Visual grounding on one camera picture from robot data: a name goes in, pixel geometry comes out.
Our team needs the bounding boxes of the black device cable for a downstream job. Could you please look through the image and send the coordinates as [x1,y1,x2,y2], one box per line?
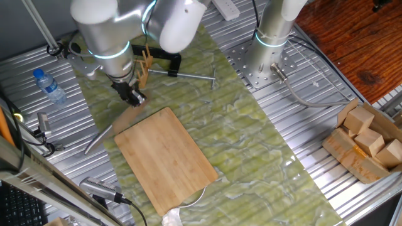
[114,193,148,226]

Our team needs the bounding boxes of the green marble pattern mat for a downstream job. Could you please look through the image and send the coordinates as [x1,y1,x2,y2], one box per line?
[61,23,348,226]

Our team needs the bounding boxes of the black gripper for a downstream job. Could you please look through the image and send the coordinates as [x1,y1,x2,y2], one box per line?
[111,80,148,108]

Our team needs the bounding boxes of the black keyboard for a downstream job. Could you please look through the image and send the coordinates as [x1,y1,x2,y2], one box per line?
[0,181,48,226]

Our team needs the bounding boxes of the stainless steel cleaver knife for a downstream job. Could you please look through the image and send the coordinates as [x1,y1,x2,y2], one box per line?
[84,99,151,155]

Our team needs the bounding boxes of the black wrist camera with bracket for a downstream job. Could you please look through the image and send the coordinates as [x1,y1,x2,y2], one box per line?
[67,40,104,79]

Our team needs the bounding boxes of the light wooden cube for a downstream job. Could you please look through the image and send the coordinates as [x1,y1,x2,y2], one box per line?
[343,106,375,136]
[375,139,402,169]
[354,127,386,158]

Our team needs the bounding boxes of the slanted aluminium pole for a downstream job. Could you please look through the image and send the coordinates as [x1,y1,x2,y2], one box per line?
[21,0,65,60]

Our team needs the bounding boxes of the brown cardboard box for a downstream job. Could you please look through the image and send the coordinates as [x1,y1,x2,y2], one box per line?
[322,97,402,185]

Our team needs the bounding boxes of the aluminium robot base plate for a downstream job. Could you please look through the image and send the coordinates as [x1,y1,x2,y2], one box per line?
[224,40,299,89]

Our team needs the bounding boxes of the silver ribbed handheld device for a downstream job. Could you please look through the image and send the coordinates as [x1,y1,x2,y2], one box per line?
[79,176,122,204]

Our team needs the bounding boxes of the aluminium frame bar with bracket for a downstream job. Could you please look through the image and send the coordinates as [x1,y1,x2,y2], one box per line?
[0,134,126,226]

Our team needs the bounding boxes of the crumpled white tissue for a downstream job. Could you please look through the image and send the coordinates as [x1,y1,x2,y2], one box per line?
[161,208,183,226]

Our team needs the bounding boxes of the wooden knife rack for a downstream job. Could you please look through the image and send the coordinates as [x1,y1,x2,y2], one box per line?
[134,43,154,89]

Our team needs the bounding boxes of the white power strip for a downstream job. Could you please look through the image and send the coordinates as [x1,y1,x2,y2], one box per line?
[210,0,241,22]

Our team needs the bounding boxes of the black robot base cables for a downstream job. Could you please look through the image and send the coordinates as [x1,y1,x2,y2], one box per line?
[250,0,261,40]

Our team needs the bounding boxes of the black C-clamp with steel screw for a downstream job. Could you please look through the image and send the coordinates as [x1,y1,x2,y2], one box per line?
[131,43,217,91]

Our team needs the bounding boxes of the orange cable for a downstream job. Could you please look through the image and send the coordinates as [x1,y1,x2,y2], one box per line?
[0,106,16,148]

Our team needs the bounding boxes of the small camera on metal mount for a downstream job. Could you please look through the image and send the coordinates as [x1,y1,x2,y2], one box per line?
[33,112,65,158]

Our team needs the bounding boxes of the large light wooden block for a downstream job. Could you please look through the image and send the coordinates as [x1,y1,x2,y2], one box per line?
[43,216,68,226]

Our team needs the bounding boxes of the black cable ring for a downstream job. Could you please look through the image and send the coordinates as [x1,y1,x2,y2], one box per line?
[46,42,67,58]

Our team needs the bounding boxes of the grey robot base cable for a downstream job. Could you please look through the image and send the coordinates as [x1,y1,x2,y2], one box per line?
[269,62,352,108]

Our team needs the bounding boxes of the clear water bottle blue label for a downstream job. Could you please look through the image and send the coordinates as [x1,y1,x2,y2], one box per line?
[33,68,68,105]

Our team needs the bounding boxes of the bamboo cutting board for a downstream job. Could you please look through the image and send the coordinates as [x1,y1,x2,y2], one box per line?
[114,107,219,217]

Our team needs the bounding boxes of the small black object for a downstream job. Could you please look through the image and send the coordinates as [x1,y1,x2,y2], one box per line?
[372,0,393,13]

